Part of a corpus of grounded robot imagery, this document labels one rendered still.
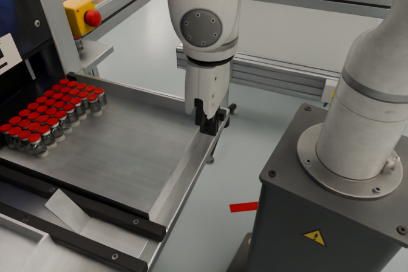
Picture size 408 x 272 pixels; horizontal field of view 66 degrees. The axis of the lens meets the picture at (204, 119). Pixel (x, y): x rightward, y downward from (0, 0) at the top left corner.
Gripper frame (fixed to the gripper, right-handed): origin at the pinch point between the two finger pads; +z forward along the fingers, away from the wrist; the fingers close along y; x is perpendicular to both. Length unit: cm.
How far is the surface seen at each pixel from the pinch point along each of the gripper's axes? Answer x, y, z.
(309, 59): 14, -143, 63
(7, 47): -38.9, 4.5, -10.8
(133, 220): -4.0, 21.3, 2.3
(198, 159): 0.0, 5.4, 4.3
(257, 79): -7, -84, 46
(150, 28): -132, -198, 92
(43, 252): -13.1, 30.0, 2.5
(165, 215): -0.6, 17.9, 4.3
